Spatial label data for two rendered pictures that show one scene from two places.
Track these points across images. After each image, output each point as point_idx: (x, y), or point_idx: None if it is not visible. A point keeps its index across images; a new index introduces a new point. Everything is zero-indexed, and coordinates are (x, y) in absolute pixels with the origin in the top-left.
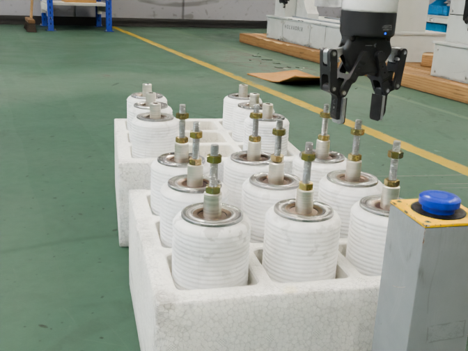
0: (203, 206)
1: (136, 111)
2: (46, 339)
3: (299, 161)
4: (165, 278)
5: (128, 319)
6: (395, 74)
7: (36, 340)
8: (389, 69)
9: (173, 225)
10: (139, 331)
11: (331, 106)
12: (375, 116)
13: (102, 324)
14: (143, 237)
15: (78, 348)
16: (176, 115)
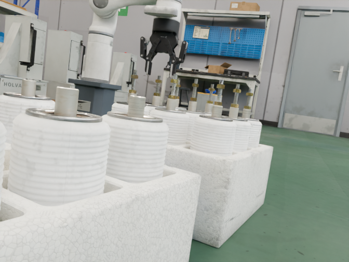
0: (250, 115)
1: (109, 127)
2: (299, 245)
3: (146, 108)
4: (263, 146)
5: (240, 232)
6: (146, 51)
7: (306, 247)
8: (145, 49)
9: (260, 126)
10: (247, 211)
11: (175, 69)
12: (149, 73)
13: (259, 237)
14: (257, 151)
15: (281, 234)
16: (224, 86)
